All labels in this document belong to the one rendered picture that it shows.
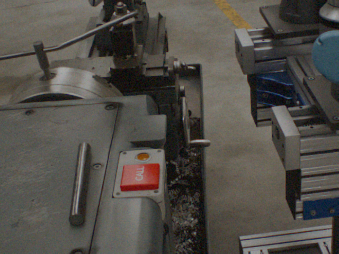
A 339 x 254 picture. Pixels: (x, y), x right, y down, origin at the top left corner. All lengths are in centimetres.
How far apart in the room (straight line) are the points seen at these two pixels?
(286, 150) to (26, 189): 60
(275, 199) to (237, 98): 104
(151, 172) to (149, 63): 112
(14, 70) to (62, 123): 349
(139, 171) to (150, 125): 17
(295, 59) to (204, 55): 269
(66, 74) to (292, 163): 54
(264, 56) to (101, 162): 86
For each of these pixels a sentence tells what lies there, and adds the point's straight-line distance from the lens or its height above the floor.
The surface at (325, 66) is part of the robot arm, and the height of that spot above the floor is 131.
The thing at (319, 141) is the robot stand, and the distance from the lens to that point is 141.
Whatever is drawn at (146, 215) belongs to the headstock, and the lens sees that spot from 96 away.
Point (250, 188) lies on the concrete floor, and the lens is 312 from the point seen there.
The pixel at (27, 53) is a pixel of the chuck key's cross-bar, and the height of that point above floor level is 130.
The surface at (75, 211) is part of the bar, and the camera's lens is 95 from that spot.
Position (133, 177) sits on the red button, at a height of 127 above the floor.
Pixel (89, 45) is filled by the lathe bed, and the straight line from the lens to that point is 260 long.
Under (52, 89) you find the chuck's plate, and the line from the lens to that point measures 141.
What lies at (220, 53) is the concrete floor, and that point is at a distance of 452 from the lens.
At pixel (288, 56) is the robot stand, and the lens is 185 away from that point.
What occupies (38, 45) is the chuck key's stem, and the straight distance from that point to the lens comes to 143.
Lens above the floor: 184
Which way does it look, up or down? 30 degrees down
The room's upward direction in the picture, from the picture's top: 6 degrees counter-clockwise
